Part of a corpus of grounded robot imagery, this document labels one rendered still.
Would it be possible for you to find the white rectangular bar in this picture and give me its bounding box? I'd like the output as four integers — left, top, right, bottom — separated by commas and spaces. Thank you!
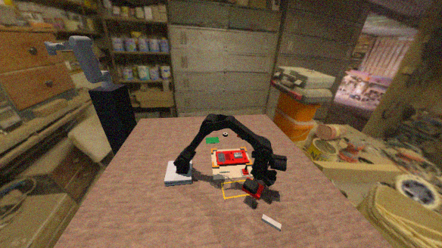
261, 214, 282, 231

